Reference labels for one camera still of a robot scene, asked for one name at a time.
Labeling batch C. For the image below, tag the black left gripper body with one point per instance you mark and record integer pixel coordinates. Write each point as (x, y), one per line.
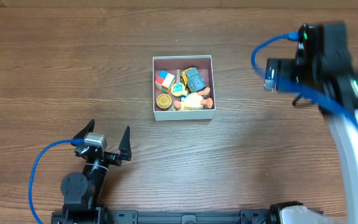
(105, 156)

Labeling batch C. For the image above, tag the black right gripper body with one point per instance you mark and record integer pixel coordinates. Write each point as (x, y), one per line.
(286, 70)

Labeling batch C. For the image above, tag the white box pink interior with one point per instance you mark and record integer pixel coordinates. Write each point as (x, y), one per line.
(170, 64)

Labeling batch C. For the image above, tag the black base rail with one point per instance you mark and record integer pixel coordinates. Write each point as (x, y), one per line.
(244, 216)

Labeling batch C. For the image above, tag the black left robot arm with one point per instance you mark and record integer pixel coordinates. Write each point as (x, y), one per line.
(81, 190)

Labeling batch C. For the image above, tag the white plush duck toy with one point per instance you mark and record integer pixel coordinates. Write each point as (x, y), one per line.
(194, 101)

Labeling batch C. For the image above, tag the colourful puzzle cube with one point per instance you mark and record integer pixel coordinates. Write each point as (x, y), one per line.
(164, 81)

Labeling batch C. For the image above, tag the yellow grey toy truck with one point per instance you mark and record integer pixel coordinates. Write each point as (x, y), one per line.
(192, 79)

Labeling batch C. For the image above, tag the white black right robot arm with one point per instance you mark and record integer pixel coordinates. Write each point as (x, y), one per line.
(322, 73)

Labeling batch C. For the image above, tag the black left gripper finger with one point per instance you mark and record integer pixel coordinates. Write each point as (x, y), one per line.
(87, 129)
(125, 146)

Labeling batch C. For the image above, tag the yellow round toy disc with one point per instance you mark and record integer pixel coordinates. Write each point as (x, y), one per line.
(164, 101)

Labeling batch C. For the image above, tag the yellow blue rattle drum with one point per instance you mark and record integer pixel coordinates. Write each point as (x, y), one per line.
(178, 89)

